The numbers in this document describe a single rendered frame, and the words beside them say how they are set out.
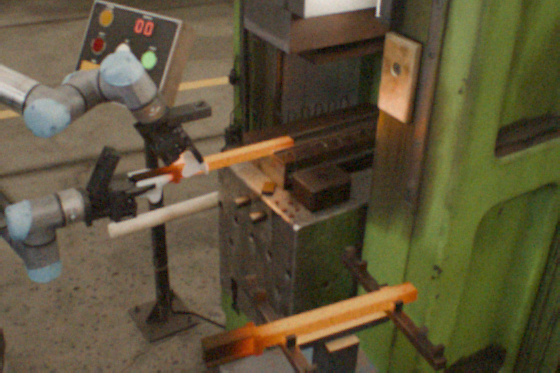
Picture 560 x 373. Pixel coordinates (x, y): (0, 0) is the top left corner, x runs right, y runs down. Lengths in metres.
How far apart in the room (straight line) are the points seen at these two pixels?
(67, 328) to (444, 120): 1.75
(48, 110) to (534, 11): 0.97
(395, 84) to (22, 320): 1.82
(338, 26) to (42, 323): 1.68
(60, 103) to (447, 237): 0.83
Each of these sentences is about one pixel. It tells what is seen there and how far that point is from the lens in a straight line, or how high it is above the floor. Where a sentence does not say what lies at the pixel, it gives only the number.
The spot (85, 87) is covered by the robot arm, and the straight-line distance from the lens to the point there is 1.43.
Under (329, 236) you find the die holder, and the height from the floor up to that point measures 0.85.
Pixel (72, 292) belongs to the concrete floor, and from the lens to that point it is 2.83.
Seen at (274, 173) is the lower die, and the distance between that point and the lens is 1.68.
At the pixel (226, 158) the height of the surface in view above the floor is 1.01.
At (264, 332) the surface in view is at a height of 1.02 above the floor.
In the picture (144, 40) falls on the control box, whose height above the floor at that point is 1.13.
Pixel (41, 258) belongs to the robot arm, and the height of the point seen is 0.91.
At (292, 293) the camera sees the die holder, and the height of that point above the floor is 0.72.
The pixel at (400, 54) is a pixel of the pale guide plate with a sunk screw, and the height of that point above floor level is 1.33.
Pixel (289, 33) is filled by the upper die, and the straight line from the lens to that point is 1.49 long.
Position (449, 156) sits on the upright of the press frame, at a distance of 1.39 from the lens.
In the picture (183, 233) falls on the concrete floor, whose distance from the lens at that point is 3.07.
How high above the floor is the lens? 1.81
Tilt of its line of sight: 30 degrees down
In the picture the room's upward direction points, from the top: 3 degrees clockwise
